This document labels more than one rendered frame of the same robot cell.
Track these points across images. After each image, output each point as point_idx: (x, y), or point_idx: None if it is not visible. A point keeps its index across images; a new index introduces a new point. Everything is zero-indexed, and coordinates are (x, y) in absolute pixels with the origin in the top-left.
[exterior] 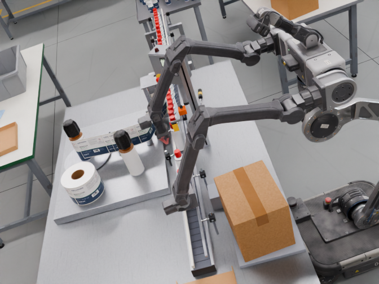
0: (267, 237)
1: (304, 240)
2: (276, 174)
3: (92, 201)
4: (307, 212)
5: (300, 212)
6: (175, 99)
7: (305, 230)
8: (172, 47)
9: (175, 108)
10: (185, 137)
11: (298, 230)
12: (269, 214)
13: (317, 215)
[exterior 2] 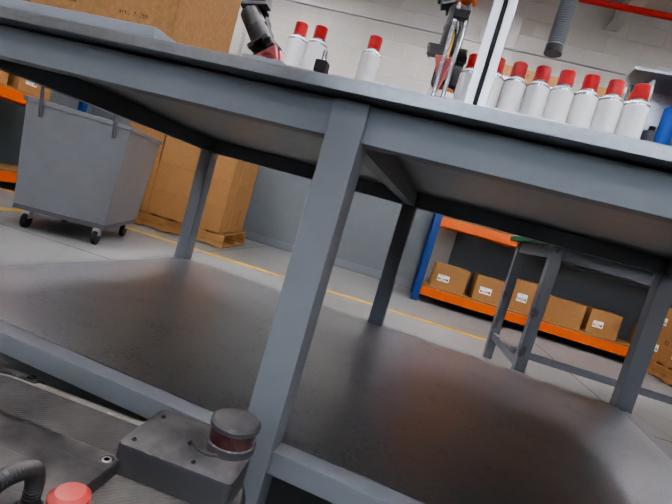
0: None
1: (79, 405)
2: (222, 52)
3: None
4: (140, 441)
5: (166, 433)
6: (630, 125)
7: (98, 428)
8: None
9: (558, 89)
10: (456, 100)
11: (40, 4)
12: None
13: (85, 470)
